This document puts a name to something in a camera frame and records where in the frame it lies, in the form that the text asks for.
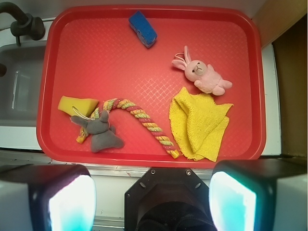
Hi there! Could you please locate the blue sponge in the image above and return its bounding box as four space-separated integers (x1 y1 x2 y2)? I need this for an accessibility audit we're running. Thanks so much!
128 11 157 48

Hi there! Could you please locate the yellow knitted cloth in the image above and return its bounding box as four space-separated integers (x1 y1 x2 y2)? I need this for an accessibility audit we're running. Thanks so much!
169 87 233 162

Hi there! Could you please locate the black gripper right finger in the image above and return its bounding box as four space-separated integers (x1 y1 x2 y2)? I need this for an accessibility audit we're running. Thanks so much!
209 159 308 231

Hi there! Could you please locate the pink plush bunny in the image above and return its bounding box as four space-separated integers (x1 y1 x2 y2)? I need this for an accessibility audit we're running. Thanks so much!
172 46 232 96

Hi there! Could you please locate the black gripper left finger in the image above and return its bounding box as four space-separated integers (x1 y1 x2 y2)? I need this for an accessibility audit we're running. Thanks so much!
0 164 96 231

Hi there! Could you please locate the gray plush animal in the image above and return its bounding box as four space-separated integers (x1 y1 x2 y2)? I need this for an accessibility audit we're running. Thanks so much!
71 110 124 153

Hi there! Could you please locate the yellow sponge wedge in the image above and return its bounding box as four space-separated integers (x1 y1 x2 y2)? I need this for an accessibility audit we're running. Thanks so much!
58 96 99 116

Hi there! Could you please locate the gray toy sink basin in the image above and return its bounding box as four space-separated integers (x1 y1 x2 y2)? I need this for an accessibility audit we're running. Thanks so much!
0 41 46 127

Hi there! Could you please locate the dark toy faucet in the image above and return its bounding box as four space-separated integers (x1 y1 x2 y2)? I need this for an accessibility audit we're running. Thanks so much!
0 2 46 47

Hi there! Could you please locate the multicolour twisted rope toy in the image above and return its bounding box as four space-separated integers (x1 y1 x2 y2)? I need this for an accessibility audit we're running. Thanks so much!
74 98 180 159

